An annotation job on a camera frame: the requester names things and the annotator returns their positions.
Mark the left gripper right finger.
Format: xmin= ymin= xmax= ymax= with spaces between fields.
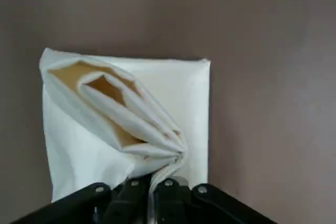
xmin=154 ymin=177 xmax=279 ymax=224

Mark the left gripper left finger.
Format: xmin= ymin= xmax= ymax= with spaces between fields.
xmin=10 ymin=177 xmax=153 ymax=224

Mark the cream tablecloth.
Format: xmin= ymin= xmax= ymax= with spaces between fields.
xmin=39 ymin=47 xmax=212 ymax=204

